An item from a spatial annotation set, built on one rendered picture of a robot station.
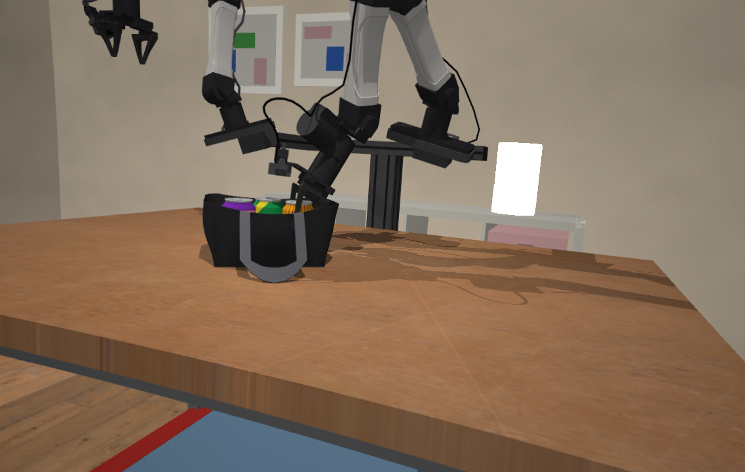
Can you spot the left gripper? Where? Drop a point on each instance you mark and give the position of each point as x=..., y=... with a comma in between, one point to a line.
x=314, y=183

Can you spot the purple drink can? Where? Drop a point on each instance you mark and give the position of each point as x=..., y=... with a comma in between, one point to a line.
x=240, y=204

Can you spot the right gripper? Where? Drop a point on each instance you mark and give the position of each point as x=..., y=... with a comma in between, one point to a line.
x=128, y=13

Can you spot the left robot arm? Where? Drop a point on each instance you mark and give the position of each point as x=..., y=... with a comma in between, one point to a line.
x=358, y=106

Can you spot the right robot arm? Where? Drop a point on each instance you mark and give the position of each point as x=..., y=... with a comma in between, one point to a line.
x=218, y=84

